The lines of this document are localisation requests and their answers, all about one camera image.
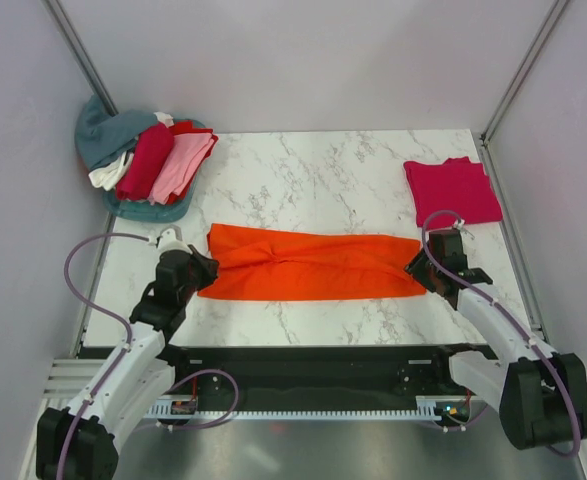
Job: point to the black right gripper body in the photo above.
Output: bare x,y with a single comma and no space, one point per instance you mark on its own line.
422,268

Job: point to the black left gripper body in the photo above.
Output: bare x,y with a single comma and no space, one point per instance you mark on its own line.
200,276

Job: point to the orange t shirt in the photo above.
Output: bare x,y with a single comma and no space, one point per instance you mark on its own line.
269,265

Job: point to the magenta t shirt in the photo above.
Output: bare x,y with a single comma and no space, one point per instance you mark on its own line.
457,184

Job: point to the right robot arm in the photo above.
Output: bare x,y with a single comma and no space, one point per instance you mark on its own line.
539,393

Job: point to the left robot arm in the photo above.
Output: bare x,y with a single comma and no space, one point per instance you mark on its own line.
83,440

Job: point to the teal laundry basket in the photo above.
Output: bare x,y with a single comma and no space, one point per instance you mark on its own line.
144,211

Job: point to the pink t shirt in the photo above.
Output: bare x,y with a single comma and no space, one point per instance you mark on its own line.
188,153

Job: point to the crimson t shirt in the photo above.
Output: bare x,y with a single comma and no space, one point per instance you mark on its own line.
149,157

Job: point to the grey-teal t shirt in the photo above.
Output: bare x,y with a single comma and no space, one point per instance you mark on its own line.
101,138

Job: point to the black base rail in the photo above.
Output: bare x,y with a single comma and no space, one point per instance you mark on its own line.
319,378

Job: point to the white slotted cable duct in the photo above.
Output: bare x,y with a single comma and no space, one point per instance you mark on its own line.
166,409

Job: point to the right aluminium frame post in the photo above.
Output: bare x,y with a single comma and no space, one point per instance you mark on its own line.
533,53

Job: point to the aluminium frame post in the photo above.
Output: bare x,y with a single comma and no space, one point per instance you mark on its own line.
533,53
80,53

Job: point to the left aluminium frame post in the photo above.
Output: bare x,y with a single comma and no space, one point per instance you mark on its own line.
80,53

